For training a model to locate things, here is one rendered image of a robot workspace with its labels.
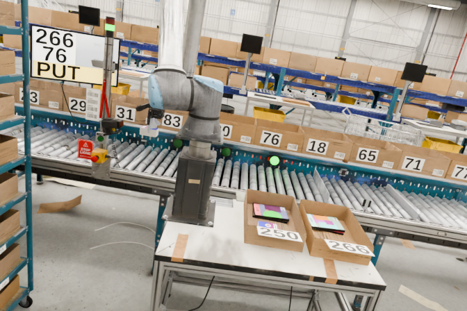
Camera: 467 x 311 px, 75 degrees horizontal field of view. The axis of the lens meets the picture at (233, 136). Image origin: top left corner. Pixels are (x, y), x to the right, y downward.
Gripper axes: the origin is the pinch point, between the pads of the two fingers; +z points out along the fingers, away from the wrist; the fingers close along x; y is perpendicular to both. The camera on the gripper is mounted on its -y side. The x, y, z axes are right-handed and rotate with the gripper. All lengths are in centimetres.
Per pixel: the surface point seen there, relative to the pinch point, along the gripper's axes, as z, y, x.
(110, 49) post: -43, -27, -1
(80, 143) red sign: 16.3, -41.4, -1.4
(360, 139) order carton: 2, 163, 88
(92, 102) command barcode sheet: -10.8, -35.5, -0.7
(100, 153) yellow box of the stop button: 17.9, -26.2, -7.3
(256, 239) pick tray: 27, 70, -53
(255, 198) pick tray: 25, 70, -16
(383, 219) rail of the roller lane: 31, 155, 0
